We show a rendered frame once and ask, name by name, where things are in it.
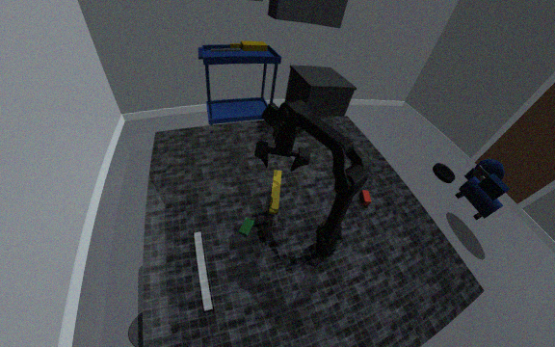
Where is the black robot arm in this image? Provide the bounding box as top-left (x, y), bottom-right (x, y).
top-left (261, 99), bottom-right (368, 259)

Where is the yellow bar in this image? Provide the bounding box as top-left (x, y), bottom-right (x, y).
top-left (269, 170), bottom-right (281, 215)

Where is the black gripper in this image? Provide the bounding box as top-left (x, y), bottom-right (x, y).
top-left (254, 135), bottom-right (310, 172)

